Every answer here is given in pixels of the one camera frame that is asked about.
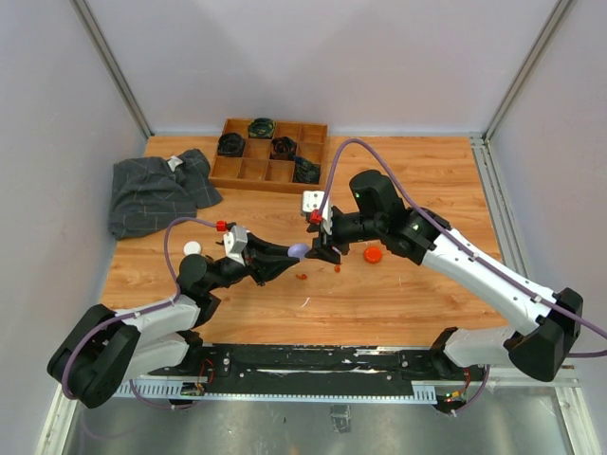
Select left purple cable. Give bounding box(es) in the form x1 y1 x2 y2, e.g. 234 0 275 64
61 216 233 402

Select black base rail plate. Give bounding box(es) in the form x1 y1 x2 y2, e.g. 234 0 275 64
146 343 487 399

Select dark red rolled tie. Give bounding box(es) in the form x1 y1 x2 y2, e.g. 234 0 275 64
270 136 297 161

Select dark rolled tie top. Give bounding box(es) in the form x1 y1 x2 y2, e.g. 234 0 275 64
248 118 276 139

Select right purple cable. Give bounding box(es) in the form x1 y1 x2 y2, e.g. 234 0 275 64
316 138 607 358

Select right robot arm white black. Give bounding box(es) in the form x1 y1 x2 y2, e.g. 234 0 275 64
302 170 583 382

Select orange earbud charging case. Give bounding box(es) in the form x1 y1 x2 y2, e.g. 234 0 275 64
363 246 383 264

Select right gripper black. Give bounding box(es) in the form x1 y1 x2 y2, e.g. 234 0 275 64
303 209 384 264

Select purple earbud charging case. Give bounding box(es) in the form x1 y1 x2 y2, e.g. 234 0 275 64
287 243 310 260

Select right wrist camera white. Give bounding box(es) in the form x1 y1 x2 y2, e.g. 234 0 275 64
301 191 328 219

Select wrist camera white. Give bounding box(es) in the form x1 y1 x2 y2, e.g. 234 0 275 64
301 191 328 219
223 225 248 265

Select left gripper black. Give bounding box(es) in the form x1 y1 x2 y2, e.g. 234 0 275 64
206 232 300 292

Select white earbud charging case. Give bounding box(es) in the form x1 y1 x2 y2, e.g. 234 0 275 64
183 241 202 256

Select grey checked cloth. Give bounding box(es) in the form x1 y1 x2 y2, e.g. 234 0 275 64
107 149 223 241

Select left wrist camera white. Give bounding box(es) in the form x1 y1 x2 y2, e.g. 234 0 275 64
223 225 248 265

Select wooden compartment tray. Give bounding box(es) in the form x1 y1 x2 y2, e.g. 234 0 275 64
210 118 328 193

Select dark rolled tie left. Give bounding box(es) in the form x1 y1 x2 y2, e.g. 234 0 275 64
217 133 246 157

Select purple cable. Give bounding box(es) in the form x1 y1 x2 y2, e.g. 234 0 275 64
316 138 607 358
61 216 233 402

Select white cable duct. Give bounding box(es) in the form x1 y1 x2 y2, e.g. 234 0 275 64
113 381 437 405

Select dark blue rolled tie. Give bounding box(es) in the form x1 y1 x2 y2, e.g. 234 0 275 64
293 156 321 185

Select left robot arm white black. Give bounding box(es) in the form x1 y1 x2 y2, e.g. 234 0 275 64
46 227 310 409

